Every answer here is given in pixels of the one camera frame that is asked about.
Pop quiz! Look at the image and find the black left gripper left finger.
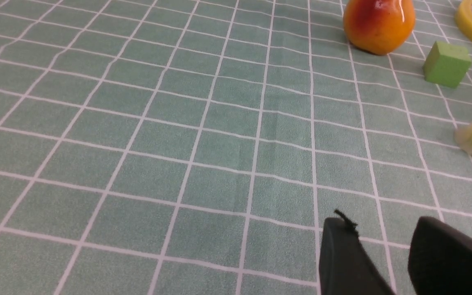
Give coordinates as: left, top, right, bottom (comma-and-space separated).
319, 210, 395, 295

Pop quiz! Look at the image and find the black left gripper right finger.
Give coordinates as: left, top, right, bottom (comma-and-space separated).
408, 216, 472, 295

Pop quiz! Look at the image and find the green foam cube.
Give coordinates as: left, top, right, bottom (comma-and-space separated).
422, 41, 472, 89

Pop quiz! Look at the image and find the orange red toy pear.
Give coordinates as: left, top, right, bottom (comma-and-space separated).
343, 0, 415, 56

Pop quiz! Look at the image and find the green checkered tablecloth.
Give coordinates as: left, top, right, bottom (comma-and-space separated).
0, 0, 472, 295

